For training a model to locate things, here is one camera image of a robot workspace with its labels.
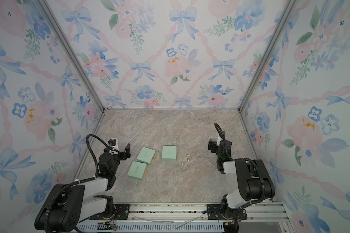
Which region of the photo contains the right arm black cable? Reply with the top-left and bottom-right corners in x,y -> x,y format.
213,122 -> 266,204

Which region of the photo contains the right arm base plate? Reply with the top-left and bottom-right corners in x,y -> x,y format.
203,204 -> 248,221

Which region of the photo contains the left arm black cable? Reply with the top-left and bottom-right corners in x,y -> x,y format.
43,133 -> 114,233

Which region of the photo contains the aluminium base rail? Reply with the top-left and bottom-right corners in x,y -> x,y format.
69,202 -> 294,233

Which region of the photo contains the aluminium frame post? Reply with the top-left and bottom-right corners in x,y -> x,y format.
238,0 -> 298,115
35,0 -> 105,113

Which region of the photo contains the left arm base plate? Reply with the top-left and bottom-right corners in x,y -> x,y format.
88,204 -> 130,220

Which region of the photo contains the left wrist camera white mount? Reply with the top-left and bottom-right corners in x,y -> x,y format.
109,144 -> 120,155

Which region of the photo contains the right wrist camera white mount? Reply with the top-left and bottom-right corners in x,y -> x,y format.
216,136 -> 223,146

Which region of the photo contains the small green jewelry box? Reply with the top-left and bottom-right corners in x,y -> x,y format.
127,161 -> 147,180

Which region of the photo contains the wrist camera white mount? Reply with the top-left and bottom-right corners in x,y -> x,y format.
109,144 -> 120,155
216,136 -> 223,146

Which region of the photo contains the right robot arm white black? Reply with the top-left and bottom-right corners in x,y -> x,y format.
206,137 -> 276,220

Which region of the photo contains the aluminium frame post right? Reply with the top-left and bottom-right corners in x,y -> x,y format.
238,0 -> 298,115

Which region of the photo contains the aluminium frame post left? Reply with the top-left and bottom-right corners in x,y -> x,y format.
35,0 -> 105,113

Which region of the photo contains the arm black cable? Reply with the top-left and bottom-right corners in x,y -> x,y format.
213,122 -> 266,204
43,133 -> 114,233

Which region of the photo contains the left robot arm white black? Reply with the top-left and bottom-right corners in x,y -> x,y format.
34,139 -> 131,233

